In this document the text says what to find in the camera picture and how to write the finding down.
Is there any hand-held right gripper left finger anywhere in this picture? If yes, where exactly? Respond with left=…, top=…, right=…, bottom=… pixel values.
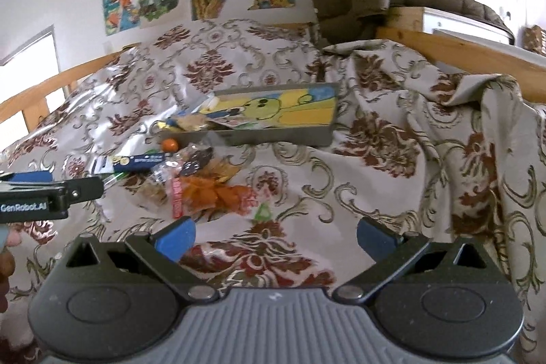
left=55, top=216, right=219, bottom=302

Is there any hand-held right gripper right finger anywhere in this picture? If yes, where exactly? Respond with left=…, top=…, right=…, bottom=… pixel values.
left=333, top=217, right=495, bottom=302

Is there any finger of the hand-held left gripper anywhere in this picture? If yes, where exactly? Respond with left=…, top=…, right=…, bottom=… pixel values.
left=50, top=175, right=104, bottom=203
left=0, top=171, right=55, bottom=186

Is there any blue snack packet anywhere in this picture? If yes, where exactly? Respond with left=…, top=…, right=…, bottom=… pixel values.
left=113, top=153, right=168, bottom=173

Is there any clear plastic snack packet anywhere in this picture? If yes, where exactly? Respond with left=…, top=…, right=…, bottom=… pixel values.
left=149, top=146, right=215, bottom=188

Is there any grey box with cartoon lining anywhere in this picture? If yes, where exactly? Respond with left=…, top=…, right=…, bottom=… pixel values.
left=168, top=82, right=340, bottom=147

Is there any person's left hand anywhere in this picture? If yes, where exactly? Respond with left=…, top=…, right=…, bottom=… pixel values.
left=0, top=230, right=23, bottom=314

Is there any white green snack packet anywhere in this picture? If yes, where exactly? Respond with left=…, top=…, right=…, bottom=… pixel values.
left=94, top=156, right=129, bottom=188

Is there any beige cracker packet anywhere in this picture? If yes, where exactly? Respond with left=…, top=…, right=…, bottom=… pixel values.
left=139, top=174, right=170, bottom=208

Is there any orange snack packet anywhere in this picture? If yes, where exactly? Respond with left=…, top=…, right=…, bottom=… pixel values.
left=170, top=174, right=259, bottom=220

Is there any floral blanket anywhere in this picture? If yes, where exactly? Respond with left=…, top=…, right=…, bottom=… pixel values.
left=0, top=19, right=544, bottom=364

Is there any tan snack packet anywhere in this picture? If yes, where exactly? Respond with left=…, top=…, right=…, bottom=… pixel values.
left=169, top=114, right=211, bottom=133

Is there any white cabinet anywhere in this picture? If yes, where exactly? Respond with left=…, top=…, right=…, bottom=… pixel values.
left=421, top=8, right=515, bottom=46

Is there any brown patterned box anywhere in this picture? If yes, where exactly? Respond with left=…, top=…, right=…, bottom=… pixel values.
left=524, top=25, right=546, bottom=57

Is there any white window frame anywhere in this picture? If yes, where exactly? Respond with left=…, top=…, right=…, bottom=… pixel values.
left=0, top=25, right=59, bottom=105

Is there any wooden bed frame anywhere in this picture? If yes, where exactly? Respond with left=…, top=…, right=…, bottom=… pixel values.
left=0, top=6, right=546, bottom=130

